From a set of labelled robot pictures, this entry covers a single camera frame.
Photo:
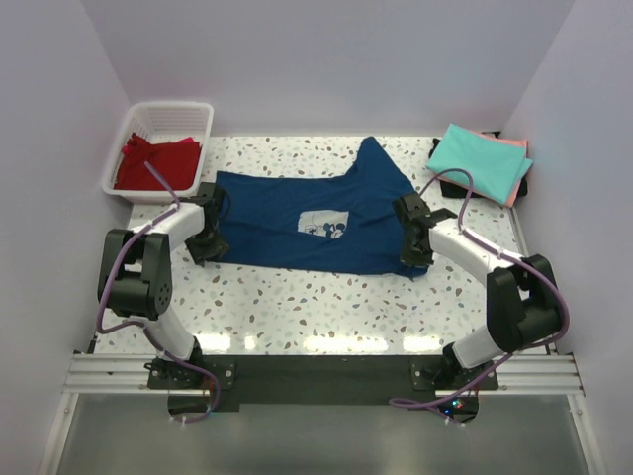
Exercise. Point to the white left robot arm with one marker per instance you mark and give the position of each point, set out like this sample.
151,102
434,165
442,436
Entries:
135,282

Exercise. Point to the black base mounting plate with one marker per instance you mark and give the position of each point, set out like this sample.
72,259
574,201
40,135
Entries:
225,383

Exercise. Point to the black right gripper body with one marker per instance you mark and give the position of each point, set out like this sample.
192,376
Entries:
414,255

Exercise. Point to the folded teal t-shirt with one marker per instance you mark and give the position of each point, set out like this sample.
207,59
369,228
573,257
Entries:
496,167

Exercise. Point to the white plastic laundry basket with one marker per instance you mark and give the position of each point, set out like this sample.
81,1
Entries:
160,121

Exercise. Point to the folded black t-shirt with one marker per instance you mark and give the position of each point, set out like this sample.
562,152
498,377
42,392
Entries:
456,191

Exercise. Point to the navy blue t-shirt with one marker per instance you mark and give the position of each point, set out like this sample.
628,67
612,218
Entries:
342,224

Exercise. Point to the aluminium extrusion rail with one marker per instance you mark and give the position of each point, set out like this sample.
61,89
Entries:
524,374

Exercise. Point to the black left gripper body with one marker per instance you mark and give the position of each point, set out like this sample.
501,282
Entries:
206,243

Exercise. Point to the red t-shirt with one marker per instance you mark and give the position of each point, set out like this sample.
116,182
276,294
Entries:
177,164

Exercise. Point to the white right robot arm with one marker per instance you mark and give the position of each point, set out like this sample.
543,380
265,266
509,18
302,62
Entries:
523,303

